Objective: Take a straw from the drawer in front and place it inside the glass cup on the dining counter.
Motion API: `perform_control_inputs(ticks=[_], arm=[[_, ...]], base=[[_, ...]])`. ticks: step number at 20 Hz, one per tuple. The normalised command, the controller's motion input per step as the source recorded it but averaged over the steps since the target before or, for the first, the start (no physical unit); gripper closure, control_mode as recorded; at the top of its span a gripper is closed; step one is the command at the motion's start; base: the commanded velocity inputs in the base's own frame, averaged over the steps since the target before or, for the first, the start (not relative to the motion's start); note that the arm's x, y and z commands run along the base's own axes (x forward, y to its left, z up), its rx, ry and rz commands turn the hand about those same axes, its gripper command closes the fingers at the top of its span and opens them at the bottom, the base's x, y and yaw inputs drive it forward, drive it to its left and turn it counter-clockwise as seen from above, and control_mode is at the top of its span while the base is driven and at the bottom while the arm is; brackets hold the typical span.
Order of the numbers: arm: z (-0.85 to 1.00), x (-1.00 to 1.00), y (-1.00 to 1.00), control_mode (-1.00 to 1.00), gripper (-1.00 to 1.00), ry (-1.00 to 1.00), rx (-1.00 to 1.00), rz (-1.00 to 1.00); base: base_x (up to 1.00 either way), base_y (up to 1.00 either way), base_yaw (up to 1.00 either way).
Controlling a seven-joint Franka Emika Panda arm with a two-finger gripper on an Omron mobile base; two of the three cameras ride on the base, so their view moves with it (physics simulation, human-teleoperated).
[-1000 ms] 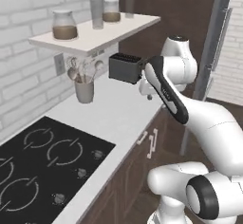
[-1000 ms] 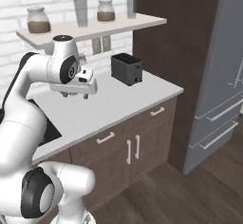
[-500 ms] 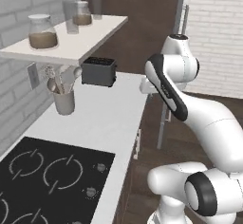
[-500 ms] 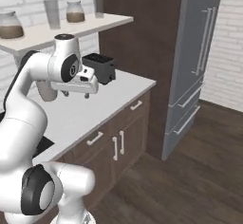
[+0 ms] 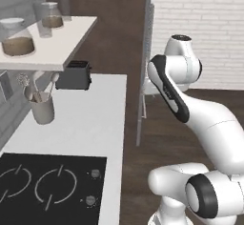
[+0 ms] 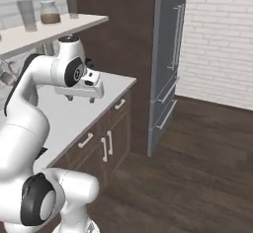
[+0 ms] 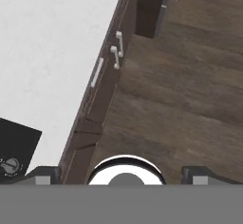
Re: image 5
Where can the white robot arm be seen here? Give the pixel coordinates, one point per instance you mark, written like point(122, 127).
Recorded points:
point(216, 130)

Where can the dark grey toaster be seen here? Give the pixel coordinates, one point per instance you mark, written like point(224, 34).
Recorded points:
point(73, 77)

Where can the white spoon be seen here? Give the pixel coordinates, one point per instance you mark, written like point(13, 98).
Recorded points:
point(54, 79)

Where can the grey hob knob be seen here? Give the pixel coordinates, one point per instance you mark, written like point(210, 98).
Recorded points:
point(91, 200)
point(95, 173)

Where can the beige utensil pot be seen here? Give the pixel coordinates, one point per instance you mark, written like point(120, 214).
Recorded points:
point(43, 111)

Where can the white spatula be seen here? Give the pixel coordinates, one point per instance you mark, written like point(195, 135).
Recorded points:
point(35, 85)

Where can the white whisk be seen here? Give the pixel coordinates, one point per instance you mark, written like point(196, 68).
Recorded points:
point(23, 81)

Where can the clear glass tumbler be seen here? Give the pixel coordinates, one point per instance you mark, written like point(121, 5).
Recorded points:
point(44, 31)
point(65, 6)

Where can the small glass jar brown contents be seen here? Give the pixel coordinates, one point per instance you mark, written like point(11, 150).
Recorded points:
point(52, 20)

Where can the black hob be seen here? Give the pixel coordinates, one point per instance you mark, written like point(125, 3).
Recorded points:
point(47, 190)

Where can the large glass jar brown contents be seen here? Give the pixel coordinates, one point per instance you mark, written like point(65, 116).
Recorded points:
point(17, 44)

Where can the white wall shelf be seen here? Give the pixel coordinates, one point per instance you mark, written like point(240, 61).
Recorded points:
point(60, 49)

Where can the grey wall socket plate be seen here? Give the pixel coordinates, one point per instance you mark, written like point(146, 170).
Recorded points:
point(5, 87)

